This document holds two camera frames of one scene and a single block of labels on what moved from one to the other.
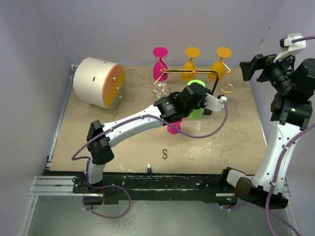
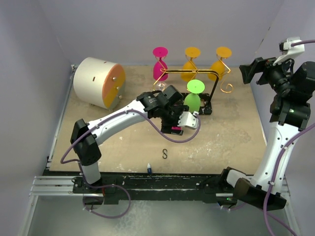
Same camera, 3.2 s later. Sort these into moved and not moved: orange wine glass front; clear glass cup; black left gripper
Moved: black left gripper
Not moved: orange wine glass front; clear glass cup
